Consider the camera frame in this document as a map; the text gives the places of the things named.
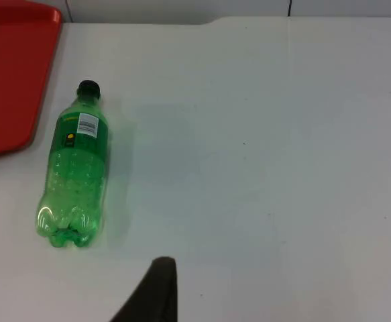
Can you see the red tray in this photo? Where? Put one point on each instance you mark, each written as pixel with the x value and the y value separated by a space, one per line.
pixel 10 80

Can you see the green plastic bottle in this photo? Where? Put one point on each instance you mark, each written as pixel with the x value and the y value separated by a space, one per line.
pixel 77 161

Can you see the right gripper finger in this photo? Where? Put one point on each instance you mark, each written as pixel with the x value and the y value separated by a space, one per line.
pixel 155 295

